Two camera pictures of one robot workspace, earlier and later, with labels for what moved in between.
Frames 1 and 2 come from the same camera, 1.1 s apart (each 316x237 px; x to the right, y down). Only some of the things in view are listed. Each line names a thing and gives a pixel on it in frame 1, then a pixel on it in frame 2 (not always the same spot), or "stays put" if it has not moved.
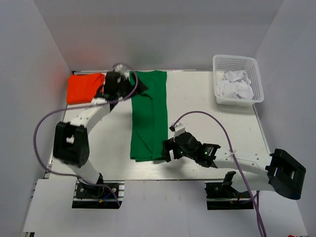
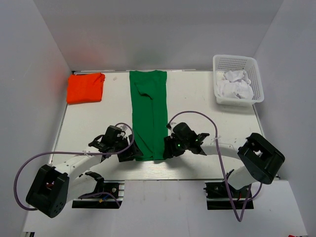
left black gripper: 127,83 to 130,151
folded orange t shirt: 82,88 stays put
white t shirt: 235,84 stays put
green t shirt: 149,117 stays put
